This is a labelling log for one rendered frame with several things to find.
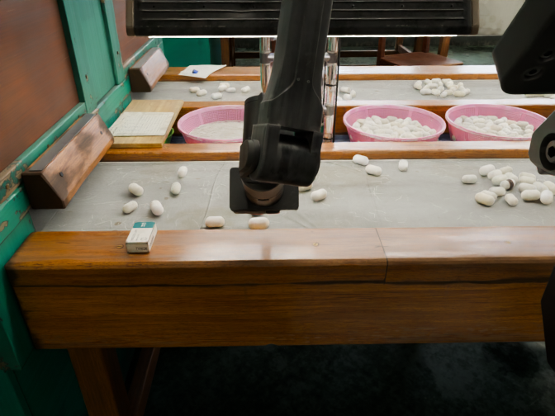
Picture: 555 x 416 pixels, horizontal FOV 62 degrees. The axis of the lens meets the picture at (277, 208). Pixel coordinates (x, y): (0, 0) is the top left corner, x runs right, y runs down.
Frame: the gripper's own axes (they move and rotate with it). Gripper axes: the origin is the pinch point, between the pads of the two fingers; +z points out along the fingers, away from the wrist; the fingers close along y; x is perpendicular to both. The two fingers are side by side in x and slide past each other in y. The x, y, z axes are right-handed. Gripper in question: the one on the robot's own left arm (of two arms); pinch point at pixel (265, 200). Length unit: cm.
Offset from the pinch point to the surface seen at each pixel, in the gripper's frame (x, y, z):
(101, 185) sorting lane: -7.7, 34.8, 19.5
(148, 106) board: -37, 34, 48
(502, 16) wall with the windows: -314, -283, 435
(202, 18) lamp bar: -31.9, 10.5, -2.5
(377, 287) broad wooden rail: 14.6, -17.8, -0.9
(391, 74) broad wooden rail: -61, -44, 79
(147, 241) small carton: 7.0, 18.3, -3.9
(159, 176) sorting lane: -10.3, 23.5, 22.7
